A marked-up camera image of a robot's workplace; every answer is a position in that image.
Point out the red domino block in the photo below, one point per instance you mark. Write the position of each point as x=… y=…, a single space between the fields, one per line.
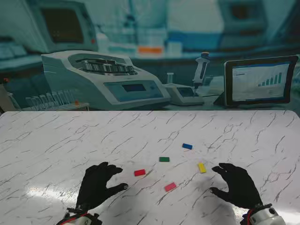
x=140 y=172

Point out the printed laboratory photo backdrop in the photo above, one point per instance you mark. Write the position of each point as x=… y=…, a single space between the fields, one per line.
x=150 y=35

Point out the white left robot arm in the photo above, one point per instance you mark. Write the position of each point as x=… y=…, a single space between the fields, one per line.
x=80 y=220

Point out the pink domino block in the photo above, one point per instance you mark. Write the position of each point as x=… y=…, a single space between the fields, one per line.
x=170 y=186

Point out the yellow domino block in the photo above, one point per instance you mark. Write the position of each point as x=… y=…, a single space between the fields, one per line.
x=202 y=168

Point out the green domino block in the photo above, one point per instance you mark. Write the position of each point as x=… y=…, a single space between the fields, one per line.
x=164 y=159

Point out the blue domino block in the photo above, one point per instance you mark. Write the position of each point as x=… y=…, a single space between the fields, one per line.
x=187 y=146

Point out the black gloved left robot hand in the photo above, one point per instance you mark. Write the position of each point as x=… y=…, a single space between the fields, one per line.
x=93 y=187

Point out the grey stand with orange knob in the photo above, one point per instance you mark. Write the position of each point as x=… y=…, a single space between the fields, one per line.
x=2 y=96

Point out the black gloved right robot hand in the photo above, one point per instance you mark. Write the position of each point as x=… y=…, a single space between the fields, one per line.
x=241 y=189

